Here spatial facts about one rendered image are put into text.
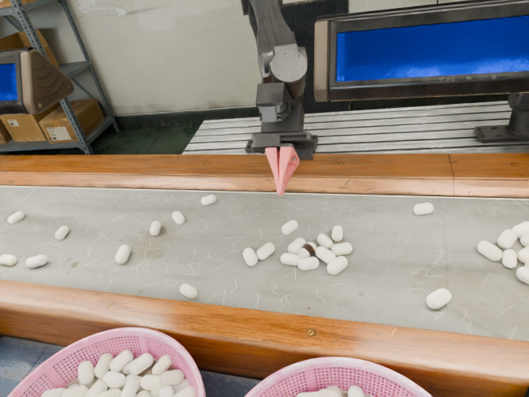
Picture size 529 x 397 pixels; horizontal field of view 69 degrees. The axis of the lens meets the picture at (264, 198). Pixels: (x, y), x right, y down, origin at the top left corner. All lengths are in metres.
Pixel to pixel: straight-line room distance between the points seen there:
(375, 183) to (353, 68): 0.41
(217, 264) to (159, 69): 2.40
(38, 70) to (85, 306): 0.34
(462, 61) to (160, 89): 2.73
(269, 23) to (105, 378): 0.63
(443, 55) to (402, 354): 0.33
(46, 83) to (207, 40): 2.23
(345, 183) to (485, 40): 0.44
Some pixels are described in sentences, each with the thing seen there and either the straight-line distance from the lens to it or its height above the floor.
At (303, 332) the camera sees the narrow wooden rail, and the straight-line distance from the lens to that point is 0.53.
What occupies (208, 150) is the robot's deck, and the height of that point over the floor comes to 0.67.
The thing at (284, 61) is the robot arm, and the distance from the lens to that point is 0.64.
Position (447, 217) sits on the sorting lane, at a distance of 0.73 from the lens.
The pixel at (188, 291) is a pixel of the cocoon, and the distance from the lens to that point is 0.62.
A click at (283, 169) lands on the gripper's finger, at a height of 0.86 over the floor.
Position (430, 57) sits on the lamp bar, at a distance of 0.40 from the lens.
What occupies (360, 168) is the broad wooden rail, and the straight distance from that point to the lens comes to 0.80.
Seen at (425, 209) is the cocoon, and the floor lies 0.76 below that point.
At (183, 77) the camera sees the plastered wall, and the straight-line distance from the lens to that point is 2.91.
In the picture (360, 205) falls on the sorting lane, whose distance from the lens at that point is 0.74.
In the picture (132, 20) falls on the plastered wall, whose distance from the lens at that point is 2.93.
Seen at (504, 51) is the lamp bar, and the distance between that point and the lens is 0.41.
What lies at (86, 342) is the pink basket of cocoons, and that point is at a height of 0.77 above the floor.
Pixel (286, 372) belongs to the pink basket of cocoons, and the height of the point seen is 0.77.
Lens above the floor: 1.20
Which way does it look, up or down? 36 degrees down
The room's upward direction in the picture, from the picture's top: 11 degrees counter-clockwise
